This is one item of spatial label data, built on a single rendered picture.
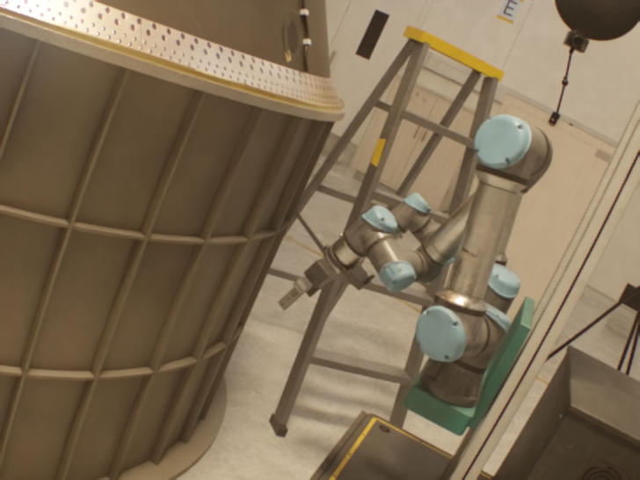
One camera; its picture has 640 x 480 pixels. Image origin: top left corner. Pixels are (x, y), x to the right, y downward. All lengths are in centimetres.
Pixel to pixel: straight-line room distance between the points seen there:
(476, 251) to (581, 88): 755
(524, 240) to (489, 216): 347
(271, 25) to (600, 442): 127
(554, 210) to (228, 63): 358
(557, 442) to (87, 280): 114
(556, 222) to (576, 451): 331
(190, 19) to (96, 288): 64
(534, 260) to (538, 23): 468
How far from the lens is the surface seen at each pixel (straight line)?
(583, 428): 186
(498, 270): 228
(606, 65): 914
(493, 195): 162
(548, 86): 915
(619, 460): 189
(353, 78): 968
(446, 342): 163
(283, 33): 196
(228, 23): 179
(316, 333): 280
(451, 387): 179
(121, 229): 175
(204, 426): 266
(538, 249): 509
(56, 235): 170
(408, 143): 882
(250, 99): 175
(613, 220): 185
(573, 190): 505
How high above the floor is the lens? 134
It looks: 14 degrees down
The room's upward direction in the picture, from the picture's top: 25 degrees clockwise
